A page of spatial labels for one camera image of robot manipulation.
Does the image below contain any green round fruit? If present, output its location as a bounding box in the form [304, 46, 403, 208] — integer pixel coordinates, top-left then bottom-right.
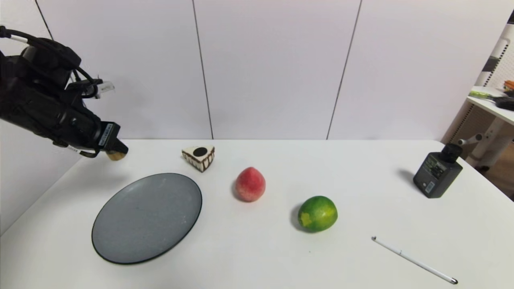
[298, 195, 338, 233]

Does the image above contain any gray round plate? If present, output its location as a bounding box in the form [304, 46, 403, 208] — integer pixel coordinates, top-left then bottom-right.
[92, 173, 203, 265]

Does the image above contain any red peach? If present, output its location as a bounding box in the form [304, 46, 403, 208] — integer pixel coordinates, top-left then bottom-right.
[235, 167, 266, 202]

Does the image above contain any dark gray ink bottle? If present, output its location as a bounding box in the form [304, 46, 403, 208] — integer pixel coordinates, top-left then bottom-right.
[413, 143, 463, 199]

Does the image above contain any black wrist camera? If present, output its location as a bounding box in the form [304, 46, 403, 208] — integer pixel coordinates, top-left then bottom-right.
[20, 37, 82, 90]

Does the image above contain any green item on desk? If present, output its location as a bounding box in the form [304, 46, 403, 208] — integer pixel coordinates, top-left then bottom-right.
[469, 91, 502, 102]

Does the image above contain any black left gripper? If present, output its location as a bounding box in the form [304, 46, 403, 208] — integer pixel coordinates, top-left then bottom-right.
[62, 103, 129, 157]

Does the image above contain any white pegboard rack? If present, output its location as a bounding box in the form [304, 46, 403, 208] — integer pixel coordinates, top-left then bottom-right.
[481, 10, 514, 88]

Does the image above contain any black item on desk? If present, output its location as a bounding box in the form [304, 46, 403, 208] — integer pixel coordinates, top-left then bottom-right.
[493, 96, 514, 112]

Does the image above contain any black cable with white tag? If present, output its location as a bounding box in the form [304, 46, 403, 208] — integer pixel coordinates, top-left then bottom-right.
[0, 26, 115, 99]

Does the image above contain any cake slice toy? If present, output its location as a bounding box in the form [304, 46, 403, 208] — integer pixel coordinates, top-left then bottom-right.
[182, 146, 215, 173]

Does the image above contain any white pen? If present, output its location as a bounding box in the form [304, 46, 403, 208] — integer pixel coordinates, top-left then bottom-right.
[371, 236, 458, 285]

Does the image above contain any white side desk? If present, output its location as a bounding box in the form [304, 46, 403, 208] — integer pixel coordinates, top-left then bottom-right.
[458, 86, 514, 169]

